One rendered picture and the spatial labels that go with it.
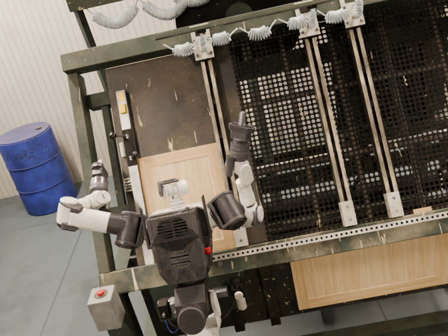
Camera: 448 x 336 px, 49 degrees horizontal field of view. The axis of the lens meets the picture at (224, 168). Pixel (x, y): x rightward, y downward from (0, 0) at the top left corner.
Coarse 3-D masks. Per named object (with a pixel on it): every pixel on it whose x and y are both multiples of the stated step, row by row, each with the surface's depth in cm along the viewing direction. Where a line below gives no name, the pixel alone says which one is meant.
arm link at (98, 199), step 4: (96, 192) 234; (100, 192) 236; (104, 192) 239; (88, 196) 232; (92, 196) 232; (96, 196) 232; (100, 196) 235; (104, 196) 237; (108, 196) 240; (92, 200) 231; (96, 200) 232; (100, 200) 233; (104, 200) 236; (108, 200) 238; (92, 204) 231; (96, 204) 232; (100, 204) 233; (104, 204) 237; (92, 208) 231
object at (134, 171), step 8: (128, 104) 273; (128, 112) 269; (128, 120) 268; (128, 128) 268; (136, 168) 265; (136, 176) 265; (136, 184) 265; (136, 192) 264; (136, 200) 264; (144, 200) 265; (136, 208) 263; (144, 208) 263; (144, 240) 261; (144, 248) 261; (144, 256) 260; (152, 256) 260
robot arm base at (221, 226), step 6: (222, 192) 212; (228, 192) 212; (216, 198) 212; (210, 204) 213; (216, 210) 212; (216, 216) 211; (240, 216) 207; (216, 222) 210; (222, 222) 209; (228, 222) 207; (234, 222) 206; (240, 222) 208; (222, 228) 208; (228, 228) 209; (234, 228) 211
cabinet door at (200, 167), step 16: (208, 144) 266; (144, 160) 268; (160, 160) 267; (176, 160) 266; (192, 160) 266; (208, 160) 265; (144, 176) 267; (160, 176) 266; (176, 176) 266; (192, 176) 265; (208, 176) 264; (144, 192) 266; (192, 192) 264; (208, 192) 263; (160, 208) 265; (224, 240) 260
